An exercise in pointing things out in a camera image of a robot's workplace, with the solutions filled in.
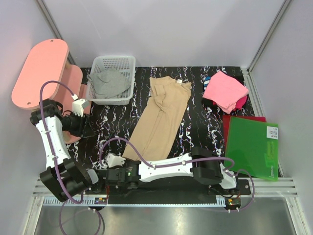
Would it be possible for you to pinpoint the beige t shirt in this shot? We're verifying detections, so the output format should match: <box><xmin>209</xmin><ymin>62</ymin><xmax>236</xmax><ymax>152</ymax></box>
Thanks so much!
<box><xmin>129</xmin><ymin>76</ymin><xmax>191</xmax><ymax>161</ymax></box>

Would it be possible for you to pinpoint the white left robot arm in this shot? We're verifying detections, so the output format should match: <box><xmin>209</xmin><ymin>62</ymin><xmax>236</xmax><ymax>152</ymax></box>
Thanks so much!
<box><xmin>30</xmin><ymin>99</ymin><xmax>106</xmax><ymax>202</ymax></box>

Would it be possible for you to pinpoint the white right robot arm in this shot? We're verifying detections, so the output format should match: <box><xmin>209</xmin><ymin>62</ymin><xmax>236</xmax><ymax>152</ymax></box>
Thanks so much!
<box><xmin>106</xmin><ymin>147</ymin><xmax>240</xmax><ymax>194</ymax></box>

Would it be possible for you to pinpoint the grey t shirt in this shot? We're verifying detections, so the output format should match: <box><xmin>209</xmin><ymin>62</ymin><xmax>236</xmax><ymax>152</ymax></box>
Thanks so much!
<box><xmin>87</xmin><ymin>67</ymin><xmax>131</xmax><ymax>99</ymax></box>

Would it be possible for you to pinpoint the pink tiered shelf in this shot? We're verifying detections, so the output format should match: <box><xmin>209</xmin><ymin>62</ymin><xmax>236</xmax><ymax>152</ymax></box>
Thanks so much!
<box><xmin>11</xmin><ymin>39</ymin><xmax>92</xmax><ymax>144</ymax></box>

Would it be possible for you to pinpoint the white plastic basket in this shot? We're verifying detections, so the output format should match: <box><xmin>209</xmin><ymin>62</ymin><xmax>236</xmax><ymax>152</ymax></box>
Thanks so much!
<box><xmin>86</xmin><ymin>56</ymin><xmax>135</xmax><ymax>105</ymax></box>

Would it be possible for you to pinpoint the red plastic folder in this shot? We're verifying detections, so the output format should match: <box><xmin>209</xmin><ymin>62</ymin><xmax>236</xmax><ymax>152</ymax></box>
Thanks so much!
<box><xmin>223</xmin><ymin>115</ymin><xmax>267</xmax><ymax>138</ymax></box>

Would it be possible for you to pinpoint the blue white striped garment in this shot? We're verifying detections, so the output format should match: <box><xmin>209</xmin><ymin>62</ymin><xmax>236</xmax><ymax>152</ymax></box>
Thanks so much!
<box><xmin>203</xmin><ymin>76</ymin><xmax>211</xmax><ymax>90</ymax></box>

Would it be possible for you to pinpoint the pink folded t shirt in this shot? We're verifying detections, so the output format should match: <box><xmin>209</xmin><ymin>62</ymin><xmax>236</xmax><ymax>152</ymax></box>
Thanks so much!
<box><xmin>202</xmin><ymin>71</ymin><xmax>249</xmax><ymax>107</ymax></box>

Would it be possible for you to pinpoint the green plastic folder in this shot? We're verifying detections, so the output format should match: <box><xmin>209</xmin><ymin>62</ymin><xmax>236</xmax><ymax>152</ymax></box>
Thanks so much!
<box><xmin>224</xmin><ymin>117</ymin><xmax>278</xmax><ymax>181</ymax></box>

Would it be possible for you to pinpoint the magenta garment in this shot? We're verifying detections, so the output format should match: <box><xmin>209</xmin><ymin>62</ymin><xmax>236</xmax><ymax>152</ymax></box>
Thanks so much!
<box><xmin>233</xmin><ymin>95</ymin><xmax>247</xmax><ymax>111</ymax></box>

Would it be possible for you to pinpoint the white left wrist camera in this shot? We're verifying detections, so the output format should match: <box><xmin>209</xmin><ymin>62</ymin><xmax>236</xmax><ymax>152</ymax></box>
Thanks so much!
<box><xmin>72</xmin><ymin>98</ymin><xmax>89</xmax><ymax>117</ymax></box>

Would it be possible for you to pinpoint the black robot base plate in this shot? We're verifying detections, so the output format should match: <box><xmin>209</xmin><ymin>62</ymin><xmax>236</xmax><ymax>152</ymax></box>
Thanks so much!
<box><xmin>84</xmin><ymin>177</ymin><xmax>252</xmax><ymax>209</ymax></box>

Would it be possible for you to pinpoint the white slotted cable duct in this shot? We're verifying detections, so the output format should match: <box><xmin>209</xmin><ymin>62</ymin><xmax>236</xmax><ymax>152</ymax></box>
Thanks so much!
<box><xmin>43</xmin><ymin>197</ymin><xmax>107</xmax><ymax>207</ymax></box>

